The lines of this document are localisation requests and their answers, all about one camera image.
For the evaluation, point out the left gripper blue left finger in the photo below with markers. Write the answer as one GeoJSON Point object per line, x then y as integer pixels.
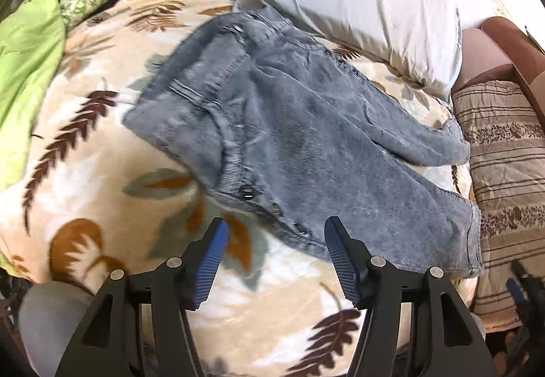
{"type": "Point", "coordinates": [200, 263]}

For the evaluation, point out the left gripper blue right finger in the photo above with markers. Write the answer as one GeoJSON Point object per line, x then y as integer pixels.
{"type": "Point", "coordinates": [350, 261]}

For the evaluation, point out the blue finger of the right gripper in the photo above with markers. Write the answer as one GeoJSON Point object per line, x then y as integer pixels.
{"type": "Point", "coordinates": [516, 291]}

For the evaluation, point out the grey acid-wash denim pants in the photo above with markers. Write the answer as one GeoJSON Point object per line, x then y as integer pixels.
{"type": "Point", "coordinates": [272, 122]}

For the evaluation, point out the leaf-pattern cream blanket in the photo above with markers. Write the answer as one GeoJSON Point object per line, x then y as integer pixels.
{"type": "Point", "coordinates": [107, 200]}

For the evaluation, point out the person's grey trouser leg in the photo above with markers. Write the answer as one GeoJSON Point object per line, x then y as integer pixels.
{"type": "Point", "coordinates": [48, 317]}

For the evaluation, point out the striped floral beige cushion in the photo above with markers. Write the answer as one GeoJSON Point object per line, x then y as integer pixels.
{"type": "Point", "coordinates": [507, 171]}

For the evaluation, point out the green patterned quilt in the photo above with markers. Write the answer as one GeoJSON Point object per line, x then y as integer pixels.
{"type": "Point", "coordinates": [32, 46]}

